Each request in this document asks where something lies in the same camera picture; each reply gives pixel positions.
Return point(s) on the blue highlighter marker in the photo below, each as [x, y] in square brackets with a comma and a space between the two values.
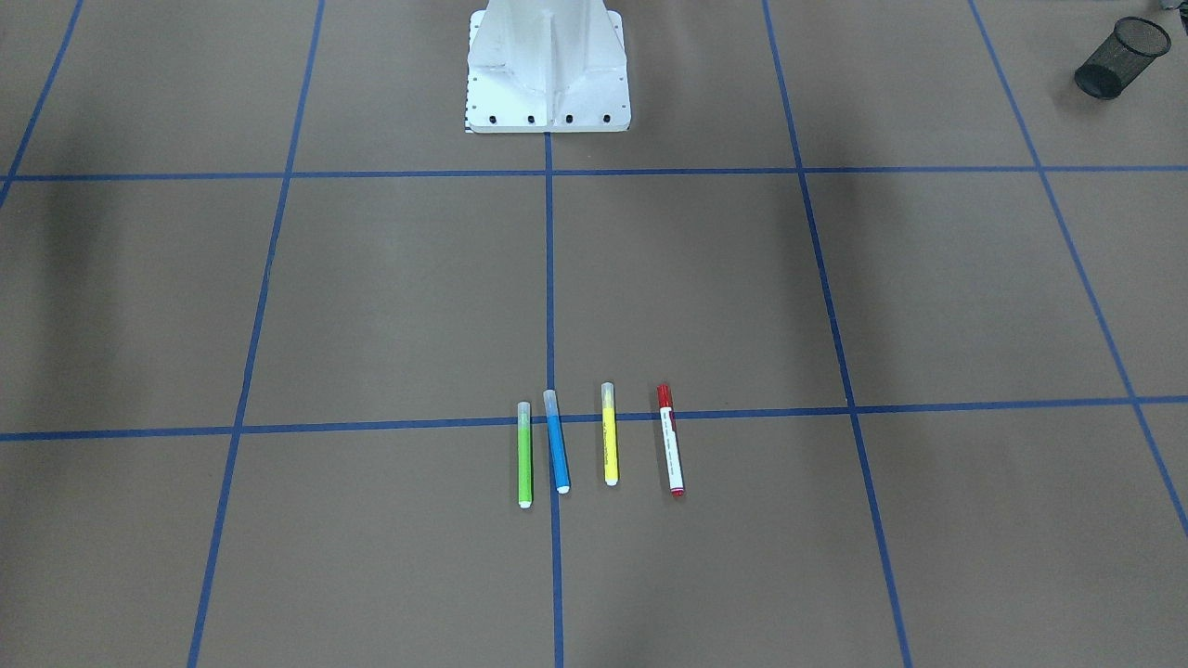
[557, 451]

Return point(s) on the green highlighter marker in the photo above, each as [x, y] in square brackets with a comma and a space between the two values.
[525, 456]

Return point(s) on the red and white marker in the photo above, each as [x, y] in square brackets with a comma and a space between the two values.
[674, 472]

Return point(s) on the yellow highlighter marker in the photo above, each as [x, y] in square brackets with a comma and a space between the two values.
[609, 422]

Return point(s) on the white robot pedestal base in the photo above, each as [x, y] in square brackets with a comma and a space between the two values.
[547, 67]

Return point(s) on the black mesh pen cup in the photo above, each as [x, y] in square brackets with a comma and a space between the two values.
[1133, 44]

